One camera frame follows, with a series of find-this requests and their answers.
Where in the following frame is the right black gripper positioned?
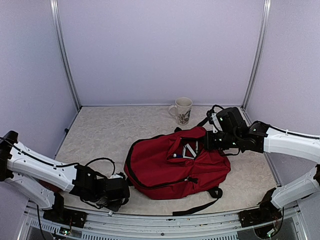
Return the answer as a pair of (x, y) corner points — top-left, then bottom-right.
(201, 130), (241, 150)

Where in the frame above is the clear silver pen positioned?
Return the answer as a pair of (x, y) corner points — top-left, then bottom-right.
(195, 141), (199, 154)

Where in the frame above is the red cap marker short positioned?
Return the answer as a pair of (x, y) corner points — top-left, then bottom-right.
(185, 144), (197, 158)

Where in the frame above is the dark blue cap marker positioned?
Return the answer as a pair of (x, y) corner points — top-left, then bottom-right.
(173, 153), (194, 159)

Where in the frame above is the red backpack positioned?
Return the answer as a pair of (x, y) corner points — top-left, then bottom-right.
(124, 125), (231, 217)

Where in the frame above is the blue cap white marker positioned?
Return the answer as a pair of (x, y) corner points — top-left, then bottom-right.
(182, 146), (187, 158)

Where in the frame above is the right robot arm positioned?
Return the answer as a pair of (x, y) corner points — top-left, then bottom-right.
(198, 107), (320, 222)

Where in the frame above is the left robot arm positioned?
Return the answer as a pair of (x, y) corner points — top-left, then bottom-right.
(0, 130), (130, 223)

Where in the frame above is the white patterned ceramic mug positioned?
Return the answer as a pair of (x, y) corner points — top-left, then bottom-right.
(168, 97), (193, 126)

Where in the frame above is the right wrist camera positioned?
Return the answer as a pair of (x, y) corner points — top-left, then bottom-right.
(206, 109), (220, 133)

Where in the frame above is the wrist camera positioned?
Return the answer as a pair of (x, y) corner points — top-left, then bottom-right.
(109, 172), (126, 180)
(206, 109), (220, 133)

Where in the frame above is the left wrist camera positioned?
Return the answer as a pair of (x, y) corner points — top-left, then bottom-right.
(109, 172), (126, 180)

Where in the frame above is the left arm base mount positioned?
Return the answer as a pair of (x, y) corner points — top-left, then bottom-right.
(43, 208), (87, 228)

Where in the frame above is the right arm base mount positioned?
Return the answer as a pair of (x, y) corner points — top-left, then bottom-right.
(238, 208), (283, 228)

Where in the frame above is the front aluminium rail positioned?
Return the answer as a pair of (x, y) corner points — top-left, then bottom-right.
(17, 198), (311, 240)

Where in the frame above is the right aluminium frame post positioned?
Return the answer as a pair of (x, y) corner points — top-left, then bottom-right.
(241, 0), (272, 112)

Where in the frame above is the aluminium frame post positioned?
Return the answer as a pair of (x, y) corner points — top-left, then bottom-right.
(49, 0), (82, 112)
(241, 0), (272, 112)

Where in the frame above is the left aluminium frame post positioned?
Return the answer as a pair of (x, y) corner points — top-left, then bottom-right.
(49, 0), (82, 112)

